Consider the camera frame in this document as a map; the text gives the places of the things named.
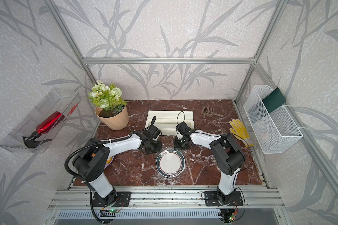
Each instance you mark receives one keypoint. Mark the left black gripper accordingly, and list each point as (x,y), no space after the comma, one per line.
(159,148)

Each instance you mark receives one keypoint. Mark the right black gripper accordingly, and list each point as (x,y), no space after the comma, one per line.
(176,147)

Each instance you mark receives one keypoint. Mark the white plate green red rim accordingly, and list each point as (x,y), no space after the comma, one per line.
(170,163)

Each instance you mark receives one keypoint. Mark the cream plastic wrap dispenser box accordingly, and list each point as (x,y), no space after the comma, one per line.
(166,121)

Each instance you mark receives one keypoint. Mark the clear plastic wrap sheet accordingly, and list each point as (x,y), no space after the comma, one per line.
(171,164)

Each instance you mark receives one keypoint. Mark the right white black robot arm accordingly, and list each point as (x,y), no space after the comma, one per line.
(225,149)

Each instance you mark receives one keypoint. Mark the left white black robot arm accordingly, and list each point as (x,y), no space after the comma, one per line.
(88,162)

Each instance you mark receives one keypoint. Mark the purple plate of toy food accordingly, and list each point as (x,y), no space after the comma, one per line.
(109,161)

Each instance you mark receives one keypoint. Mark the brown slotted spatula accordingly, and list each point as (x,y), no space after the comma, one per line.
(209,111)

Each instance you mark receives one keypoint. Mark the beige flower pot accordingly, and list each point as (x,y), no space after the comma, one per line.
(117,122)

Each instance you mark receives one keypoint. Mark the yellow work glove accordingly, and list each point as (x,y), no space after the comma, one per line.
(239,130)

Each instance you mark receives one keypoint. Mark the white green artificial flowers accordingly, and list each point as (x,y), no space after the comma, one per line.
(107,98)

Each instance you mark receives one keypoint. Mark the dark green card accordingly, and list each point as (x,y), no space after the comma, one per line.
(274,100)

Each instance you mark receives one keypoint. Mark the red spray bottle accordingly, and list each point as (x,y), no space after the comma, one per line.
(55,119)

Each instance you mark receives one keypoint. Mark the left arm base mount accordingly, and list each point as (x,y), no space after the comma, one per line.
(114,199)

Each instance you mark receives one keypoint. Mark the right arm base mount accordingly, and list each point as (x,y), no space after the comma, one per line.
(214,198)

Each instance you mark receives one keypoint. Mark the white wire mesh basket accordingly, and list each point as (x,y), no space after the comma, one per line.
(275,132)

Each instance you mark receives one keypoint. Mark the aluminium front rail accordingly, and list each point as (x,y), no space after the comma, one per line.
(168,197)

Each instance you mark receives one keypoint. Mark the clear plastic wall bin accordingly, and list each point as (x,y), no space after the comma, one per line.
(56,100)

